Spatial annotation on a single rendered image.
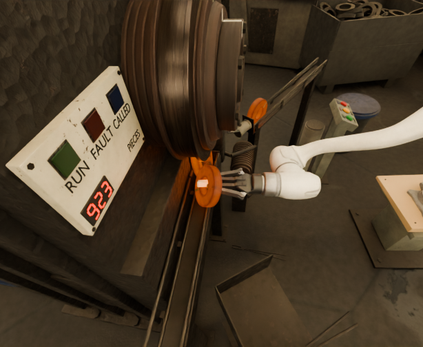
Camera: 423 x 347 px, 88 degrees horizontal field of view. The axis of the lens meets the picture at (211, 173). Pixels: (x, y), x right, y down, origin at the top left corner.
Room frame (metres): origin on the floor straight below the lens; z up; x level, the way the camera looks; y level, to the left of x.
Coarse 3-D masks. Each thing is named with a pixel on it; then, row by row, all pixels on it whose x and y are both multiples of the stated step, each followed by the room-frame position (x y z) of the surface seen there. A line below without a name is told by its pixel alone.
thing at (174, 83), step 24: (168, 0) 0.52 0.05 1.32; (192, 0) 0.49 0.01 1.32; (168, 24) 0.48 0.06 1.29; (192, 24) 0.48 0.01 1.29; (168, 48) 0.45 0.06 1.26; (192, 48) 0.46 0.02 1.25; (168, 72) 0.43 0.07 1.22; (192, 72) 0.44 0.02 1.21; (168, 96) 0.41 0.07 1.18; (192, 96) 0.42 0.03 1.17; (168, 120) 0.40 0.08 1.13; (192, 120) 0.39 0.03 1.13; (192, 144) 0.38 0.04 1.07
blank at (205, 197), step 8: (200, 168) 0.56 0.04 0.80; (208, 168) 0.52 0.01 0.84; (216, 168) 0.52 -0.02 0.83; (200, 176) 0.53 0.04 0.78; (208, 176) 0.50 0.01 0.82; (216, 176) 0.48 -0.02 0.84; (208, 184) 0.47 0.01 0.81; (216, 184) 0.45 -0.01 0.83; (200, 192) 0.48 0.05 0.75; (208, 192) 0.45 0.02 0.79; (216, 192) 0.43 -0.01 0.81; (200, 200) 0.45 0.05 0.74; (208, 200) 0.42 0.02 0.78; (216, 200) 0.42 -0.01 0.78
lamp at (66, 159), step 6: (66, 144) 0.24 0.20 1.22; (60, 150) 0.23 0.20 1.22; (66, 150) 0.24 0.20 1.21; (72, 150) 0.24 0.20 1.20; (54, 156) 0.22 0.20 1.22; (60, 156) 0.22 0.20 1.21; (66, 156) 0.23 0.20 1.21; (72, 156) 0.24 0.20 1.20; (78, 156) 0.24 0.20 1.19; (54, 162) 0.21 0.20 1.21; (60, 162) 0.22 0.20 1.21; (66, 162) 0.22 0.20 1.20; (72, 162) 0.23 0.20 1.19; (78, 162) 0.24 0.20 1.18; (60, 168) 0.21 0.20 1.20; (66, 168) 0.22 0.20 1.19; (72, 168) 0.23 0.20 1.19; (66, 174) 0.21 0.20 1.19
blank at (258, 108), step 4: (256, 100) 1.03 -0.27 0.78; (260, 100) 1.02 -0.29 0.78; (264, 100) 1.04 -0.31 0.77; (252, 104) 1.01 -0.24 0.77; (256, 104) 1.00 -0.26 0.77; (260, 104) 1.01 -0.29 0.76; (264, 104) 1.04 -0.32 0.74; (252, 108) 0.99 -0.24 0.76; (256, 108) 0.99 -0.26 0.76; (260, 108) 1.05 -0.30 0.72; (264, 108) 1.04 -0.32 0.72; (248, 112) 0.99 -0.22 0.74; (252, 112) 0.97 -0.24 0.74; (256, 112) 0.99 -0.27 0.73; (260, 112) 1.04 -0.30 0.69; (264, 112) 1.05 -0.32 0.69; (248, 116) 0.98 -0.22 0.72; (252, 116) 0.97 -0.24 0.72; (256, 116) 1.03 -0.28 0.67; (260, 116) 1.03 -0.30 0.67; (256, 120) 1.00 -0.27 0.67
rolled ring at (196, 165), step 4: (192, 160) 0.59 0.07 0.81; (196, 160) 0.59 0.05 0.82; (208, 160) 0.68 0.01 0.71; (212, 160) 0.69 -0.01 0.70; (192, 164) 0.58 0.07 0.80; (196, 164) 0.58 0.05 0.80; (200, 164) 0.59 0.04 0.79; (204, 164) 0.67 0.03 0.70; (208, 164) 0.66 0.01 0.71; (212, 164) 0.68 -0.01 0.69; (196, 168) 0.57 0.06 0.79; (196, 172) 0.57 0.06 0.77
